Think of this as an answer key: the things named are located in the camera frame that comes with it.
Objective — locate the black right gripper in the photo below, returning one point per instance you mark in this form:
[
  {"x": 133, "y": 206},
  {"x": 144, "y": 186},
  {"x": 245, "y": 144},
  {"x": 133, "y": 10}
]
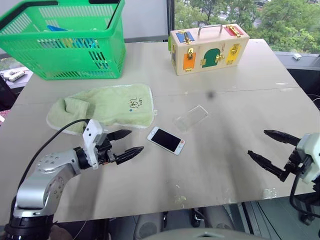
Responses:
[{"x": 296, "y": 165}]

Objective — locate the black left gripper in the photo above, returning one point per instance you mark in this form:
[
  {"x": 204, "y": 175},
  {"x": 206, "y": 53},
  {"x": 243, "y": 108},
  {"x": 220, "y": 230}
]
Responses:
[{"x": 103, "y": 150}]

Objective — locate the white smartphone with black screen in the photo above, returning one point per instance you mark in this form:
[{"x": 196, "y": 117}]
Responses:
[{"x": 165, "y": 140}]

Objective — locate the clear plastic phone case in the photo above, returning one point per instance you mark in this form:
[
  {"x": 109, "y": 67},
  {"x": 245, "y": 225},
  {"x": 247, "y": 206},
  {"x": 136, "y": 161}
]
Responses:
[{"x": 191, "y": 118}]

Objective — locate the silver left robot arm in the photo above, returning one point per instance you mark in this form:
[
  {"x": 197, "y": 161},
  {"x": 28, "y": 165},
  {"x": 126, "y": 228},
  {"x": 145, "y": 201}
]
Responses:
[{"x": 32, "y": 190}]

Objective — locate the light green towel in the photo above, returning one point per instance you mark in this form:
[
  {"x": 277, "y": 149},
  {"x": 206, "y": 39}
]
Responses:
[{"x": 112, "y": 107}]

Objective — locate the grey rounded housing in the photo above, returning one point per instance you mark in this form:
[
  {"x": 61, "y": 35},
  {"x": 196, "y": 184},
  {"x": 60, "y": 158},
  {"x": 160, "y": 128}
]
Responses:
[{"x": 148, "y": 225}]

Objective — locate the green plastic shopping basket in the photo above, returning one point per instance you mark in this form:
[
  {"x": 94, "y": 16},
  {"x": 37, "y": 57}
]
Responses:
[{"x": 75, "y": 65}]

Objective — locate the small white box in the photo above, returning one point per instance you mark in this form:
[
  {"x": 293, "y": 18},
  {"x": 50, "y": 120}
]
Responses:
[{"x": 296, "y": 56}]

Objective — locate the wooden lock box with latches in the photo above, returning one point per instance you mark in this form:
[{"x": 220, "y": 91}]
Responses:
[{"x": 212, "y": 41}]

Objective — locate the white power strip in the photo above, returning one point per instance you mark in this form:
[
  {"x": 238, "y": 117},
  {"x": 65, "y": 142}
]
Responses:
[{"x": 12, "y": 75}]

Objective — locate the blue flat packet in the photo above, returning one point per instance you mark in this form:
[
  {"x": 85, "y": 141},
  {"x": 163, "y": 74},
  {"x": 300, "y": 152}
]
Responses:
[{"x": 57, "y": 28}]

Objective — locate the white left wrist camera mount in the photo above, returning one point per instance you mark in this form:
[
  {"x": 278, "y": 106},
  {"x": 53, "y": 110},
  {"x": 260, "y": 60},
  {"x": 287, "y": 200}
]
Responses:
[{"x": 91, "y": 132}]

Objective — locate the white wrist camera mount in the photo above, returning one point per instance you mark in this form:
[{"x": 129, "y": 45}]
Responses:
[
  {"x": 311, "y": 152},
  {"x": 91, "y": 132}
]

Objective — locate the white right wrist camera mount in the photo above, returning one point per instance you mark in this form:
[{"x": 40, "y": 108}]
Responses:
[{"x": 311, "y": 152}]

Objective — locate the dark window frame post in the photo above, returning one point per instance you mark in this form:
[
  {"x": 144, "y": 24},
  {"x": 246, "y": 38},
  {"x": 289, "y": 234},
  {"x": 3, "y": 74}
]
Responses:
[{"x": 170, "y": 17}]

